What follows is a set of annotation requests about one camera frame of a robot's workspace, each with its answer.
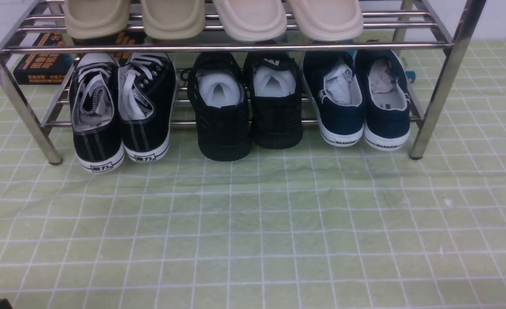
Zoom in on navy slip-on shoe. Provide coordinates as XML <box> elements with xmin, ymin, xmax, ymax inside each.
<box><xmin>299</xmin><ymin>51</ymin><xmax>365</xmax><ymax>147</ymax></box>
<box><xmin>354</xmin><ymin>49</ymin><xmax>412</xmax><ymax>152</ymax></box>

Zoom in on black mesh shoe right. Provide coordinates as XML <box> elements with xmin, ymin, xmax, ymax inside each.
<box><xmin>242</xmin><ymin>51</ymin><xmax>303</xmax><ymax>149</ymax></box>

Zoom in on black mesh shoe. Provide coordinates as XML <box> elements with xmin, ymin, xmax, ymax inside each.
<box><xmin>182</xmin><ymin>51</ymin><xmax>252</xmax><ymax>162</ymax></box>
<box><xmin>242</xmin><ymin>51</ymin><xmax>303</xmax><ymax>149</ymax></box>

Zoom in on black mesh shoe left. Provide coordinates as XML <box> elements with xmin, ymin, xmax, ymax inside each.
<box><xmin>182</xmin><ymin>51</ymin><xmax>252</xmax><ymax>162</ymax></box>

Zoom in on steel shoe rack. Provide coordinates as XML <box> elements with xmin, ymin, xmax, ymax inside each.
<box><xmin>0</xmin><ymin>0</ymin><xmax>486</xmax><ymax>166</ymax></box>

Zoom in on green checked tablecloth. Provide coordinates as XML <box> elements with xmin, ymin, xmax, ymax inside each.
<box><xmin>0</xmin><ymin>40</ymin><xmax>506</xmax><ymax>309</ymax></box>

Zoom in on black canvas sneaker right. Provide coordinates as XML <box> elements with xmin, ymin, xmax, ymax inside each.
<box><xmin>118</xmin><ymin>52</ymin><xmax>179</xmax><ymax>164</ymax></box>

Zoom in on black canvas sneaker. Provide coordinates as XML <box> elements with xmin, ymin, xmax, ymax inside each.
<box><xmin>118</xmin><ymin>52</ymin><xmax>179</xmax><ymax>164</ymax></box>
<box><xmin>68</xmin><ymin>53</ymin><xmax>125</xmax><ymax>173</ymax></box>

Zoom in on cream slipper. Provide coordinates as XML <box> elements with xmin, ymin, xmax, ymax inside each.
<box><xmin>213</xmin><ymin>0</ymin><xmax>288</xmax><ymax>42</ymax></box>
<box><xmin>286</xmin><ymin>0</ymin><xmax>364</xmax><ymax>42</ymax></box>

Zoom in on cream slipper far right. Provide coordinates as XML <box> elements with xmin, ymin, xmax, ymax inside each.
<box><xmin>286</xmin><ymin>0</ymin><xmax>364</xmax><ymax>42</ymax></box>

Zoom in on black canvas sneaker left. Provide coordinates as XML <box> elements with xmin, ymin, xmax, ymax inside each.
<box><xmin>68</xmin><ymin>53</ymin><xmax>125</xmax><ymax>173</ymax></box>

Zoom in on tan slipper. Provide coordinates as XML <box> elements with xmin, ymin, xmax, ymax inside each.
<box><xmin>64</xmin><ymin>0</ymin><xmax>132</xmax><ymax>39</ymax></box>
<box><xmin>141</xmin><ymin>0</ymin><xmax>206</xmax><ymax>40</ymax></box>

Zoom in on tan slipper far left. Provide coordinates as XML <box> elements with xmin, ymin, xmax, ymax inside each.
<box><xmin>64</xmin><ymin>0</ymin><xmax>132</xmax><ymax>39</ymax></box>

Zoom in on black orange book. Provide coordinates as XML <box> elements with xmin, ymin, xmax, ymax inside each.
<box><xmin>13</xmin><ymin>32</ymin><xmax>145</xmax><ymax>85</ymax></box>

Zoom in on black object bottom left corner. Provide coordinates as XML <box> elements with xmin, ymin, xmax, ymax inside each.
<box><xmin>0</xmin><ymin>299</ymin><xmax>13</xmax><ymax>309</ymax></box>

